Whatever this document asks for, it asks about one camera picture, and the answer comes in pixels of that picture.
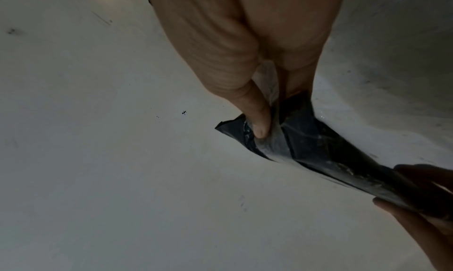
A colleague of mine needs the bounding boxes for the person's left hand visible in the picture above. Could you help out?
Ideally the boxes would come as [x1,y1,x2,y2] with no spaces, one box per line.
[373,163,453,271]

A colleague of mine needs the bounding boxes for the person's right hand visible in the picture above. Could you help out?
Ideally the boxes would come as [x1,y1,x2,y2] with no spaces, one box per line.
[145,0,348,140]

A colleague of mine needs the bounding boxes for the taped parcel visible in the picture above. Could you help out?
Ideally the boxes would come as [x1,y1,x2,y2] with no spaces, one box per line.
[214,92,453,221]

